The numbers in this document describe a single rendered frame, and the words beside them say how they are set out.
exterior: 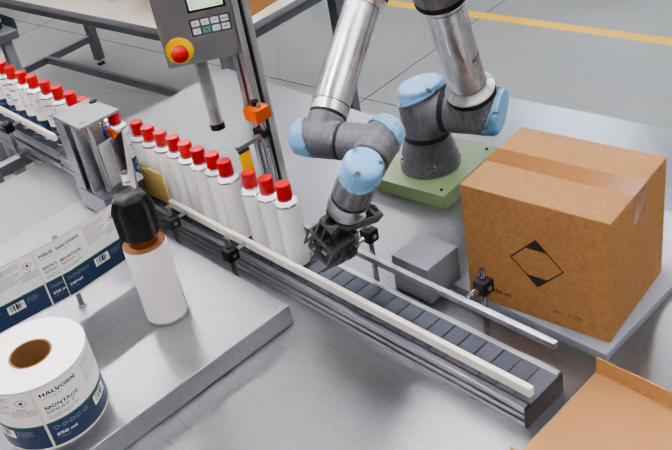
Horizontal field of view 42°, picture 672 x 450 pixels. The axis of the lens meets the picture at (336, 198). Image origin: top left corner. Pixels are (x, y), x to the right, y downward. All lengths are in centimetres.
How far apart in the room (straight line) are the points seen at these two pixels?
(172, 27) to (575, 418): 112
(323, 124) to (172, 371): 56
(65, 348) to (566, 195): 94
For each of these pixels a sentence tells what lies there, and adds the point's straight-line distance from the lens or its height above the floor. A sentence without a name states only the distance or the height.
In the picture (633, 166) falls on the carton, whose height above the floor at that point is 112.
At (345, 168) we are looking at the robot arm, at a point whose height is 124.
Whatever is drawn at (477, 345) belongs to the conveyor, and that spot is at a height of 88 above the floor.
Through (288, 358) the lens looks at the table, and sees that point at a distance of 180.
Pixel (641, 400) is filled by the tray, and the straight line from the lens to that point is 166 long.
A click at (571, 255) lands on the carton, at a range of 164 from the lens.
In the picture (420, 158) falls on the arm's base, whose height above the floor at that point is 92.
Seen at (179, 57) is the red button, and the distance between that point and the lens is 193.
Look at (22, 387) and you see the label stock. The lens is 165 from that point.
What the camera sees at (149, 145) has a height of 104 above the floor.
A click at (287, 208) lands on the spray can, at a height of 104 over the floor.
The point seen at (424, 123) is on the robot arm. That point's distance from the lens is 212.
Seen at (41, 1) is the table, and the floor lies 78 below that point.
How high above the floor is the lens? 202
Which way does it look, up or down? 32 degrees down
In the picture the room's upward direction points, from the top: 11 degrees counter-clockwise
